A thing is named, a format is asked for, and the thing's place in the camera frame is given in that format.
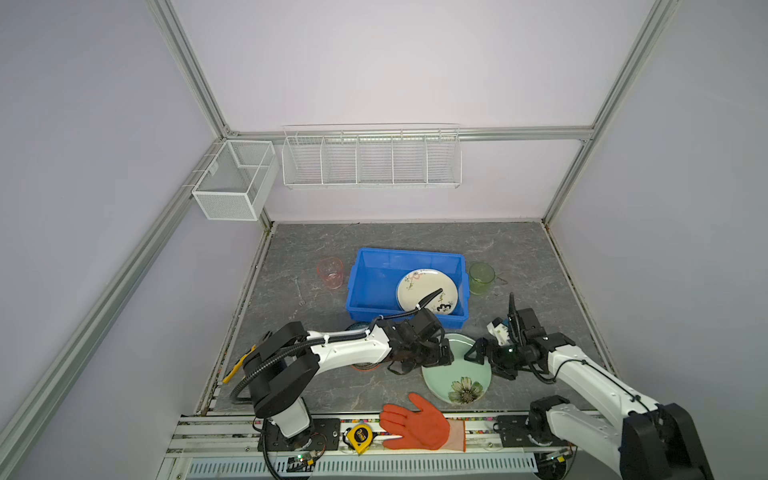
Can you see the cream floral plate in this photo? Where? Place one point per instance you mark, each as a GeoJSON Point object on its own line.
{"type": "Point", "coordinates": [419, 284]}

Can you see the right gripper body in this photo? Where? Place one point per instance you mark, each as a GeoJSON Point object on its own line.
{"type": "Point", "coordinates": [504, 359]}

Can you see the yellow handled pliers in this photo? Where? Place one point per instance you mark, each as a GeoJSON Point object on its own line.
{"type": "Point", "coordinates": [238, 365]}

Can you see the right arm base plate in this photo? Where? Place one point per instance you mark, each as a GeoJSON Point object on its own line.
{"type": "Point", "coordinates": [513, 431]}

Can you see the pink transparent cup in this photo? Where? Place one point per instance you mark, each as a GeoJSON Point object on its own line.
{"type": "Point", "coordinates": [331, 272]}

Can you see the blue plastic bin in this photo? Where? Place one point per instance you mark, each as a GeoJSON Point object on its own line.
{"type": "Point", "coordinates": [377, 274]}

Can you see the white mesh basket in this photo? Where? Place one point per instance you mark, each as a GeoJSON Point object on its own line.
{"type": "Point", "coordinates": [237, 181]}

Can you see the yellow tape measure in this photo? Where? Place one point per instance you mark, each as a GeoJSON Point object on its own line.
{"type": "Point", "coordinates": [359, 438]}

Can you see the red rubber glove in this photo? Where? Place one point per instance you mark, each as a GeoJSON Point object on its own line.
{"type": "Point", "coordinates": [425, 428]}

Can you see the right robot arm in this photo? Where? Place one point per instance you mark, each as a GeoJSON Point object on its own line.
{"type": "Point", "coordinates": [633, 434]}

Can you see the aluminium frame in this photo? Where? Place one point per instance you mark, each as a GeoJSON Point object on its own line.
{"type": "Point", "coordinates": [40, 406]}

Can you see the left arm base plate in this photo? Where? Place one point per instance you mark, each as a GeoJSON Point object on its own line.
{"type": "Point", "coordinates": [322, 434]}

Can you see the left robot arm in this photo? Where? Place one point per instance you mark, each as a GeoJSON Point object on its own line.
{"type": "Point", "coordinates": [276, 372]}

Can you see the mint green flower plate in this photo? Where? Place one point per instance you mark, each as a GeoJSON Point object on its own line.
{"type": "Point", "coordinates": [462, 382]}

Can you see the green transparent cup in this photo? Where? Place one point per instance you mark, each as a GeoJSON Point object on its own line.
{"type": "Point", "coordinates": [481, 278]}

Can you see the white wire wall rack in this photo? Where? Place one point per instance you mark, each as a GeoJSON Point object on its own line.
{"type": "Point", "coordinates": [372, 156]}

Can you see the white vented rail cover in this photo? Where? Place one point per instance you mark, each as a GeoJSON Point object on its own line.
{"type": "Point", "coordinates": [408, 466]}

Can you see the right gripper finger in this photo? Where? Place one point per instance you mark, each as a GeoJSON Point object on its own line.
{"type": "Point", "coordinates": [480, 346]}
{"type": "Point", "coordinates": [480, 358]}

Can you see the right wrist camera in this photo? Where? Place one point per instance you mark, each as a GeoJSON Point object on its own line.
{"type": "Point", "coordinates": [499, 331]}

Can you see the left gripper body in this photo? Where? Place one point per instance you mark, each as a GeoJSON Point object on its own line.
{"type": "Point", "coordinates": [423, 354]}

